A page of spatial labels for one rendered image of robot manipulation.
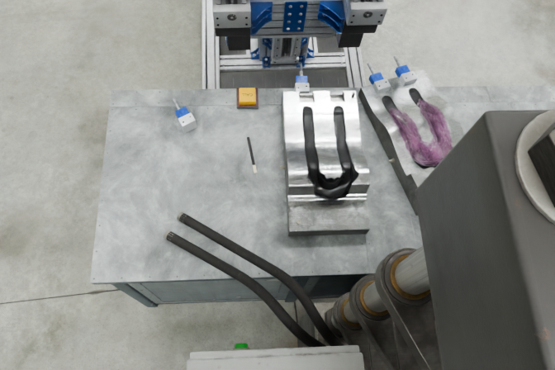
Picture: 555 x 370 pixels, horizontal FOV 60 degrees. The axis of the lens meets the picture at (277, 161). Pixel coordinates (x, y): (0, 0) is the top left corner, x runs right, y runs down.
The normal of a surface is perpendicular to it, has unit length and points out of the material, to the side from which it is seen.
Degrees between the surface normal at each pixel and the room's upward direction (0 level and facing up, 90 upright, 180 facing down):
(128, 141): 0
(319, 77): 0
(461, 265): 90
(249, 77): 0
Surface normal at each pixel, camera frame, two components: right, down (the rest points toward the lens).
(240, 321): 0.04, -0.40
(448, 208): -1.00, 0.02
